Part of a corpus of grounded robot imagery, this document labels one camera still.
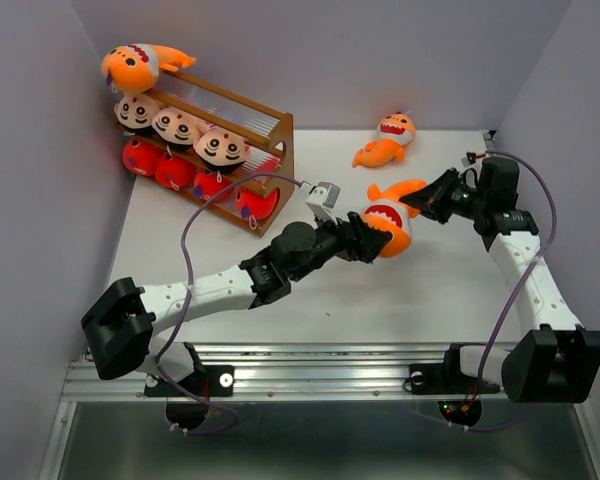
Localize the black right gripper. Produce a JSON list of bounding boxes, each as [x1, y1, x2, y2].
[[398, 167, 488, 224]]

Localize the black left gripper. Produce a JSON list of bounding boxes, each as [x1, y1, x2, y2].
[[288, 207, 391, 283]]

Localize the orange shark plush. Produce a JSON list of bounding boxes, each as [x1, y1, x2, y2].
[[360, 179, 427, 258], [352, 112, 416, 168], [101, 43, 197, 94]]

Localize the red shark plush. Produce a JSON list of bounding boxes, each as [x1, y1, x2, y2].
[[154, 153, 197, 191], [236, 188, 279, 230], [122, 136, 165, 177], [193, 170, 235, 203]]

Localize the boy doll table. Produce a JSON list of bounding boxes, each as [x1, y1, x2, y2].
[[194, 127, 250, 175]]

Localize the boy doll black hair front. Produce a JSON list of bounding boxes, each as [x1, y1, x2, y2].
[[152, 106, 209, 151]]

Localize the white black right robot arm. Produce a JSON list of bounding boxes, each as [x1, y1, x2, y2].
[[400, 150, 600, 404]]

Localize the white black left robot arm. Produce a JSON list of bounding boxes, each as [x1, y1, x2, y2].
[[81, 212, 392, 394]]

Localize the brown wooden toy shelf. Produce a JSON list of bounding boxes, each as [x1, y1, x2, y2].
[[114, 69, 295, 237]]

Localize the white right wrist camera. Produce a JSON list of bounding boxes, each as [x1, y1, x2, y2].
[[461, 152, 487, 168]]

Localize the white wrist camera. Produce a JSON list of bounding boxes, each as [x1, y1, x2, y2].
[[299, 182, 340, 221], [461, 152, 487, 168]]

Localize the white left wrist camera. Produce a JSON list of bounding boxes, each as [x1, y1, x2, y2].
[[299, 182, 340, 221]]

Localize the aluminium mounting rail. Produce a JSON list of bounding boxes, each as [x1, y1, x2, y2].
[[62, 342, 589, 404]]

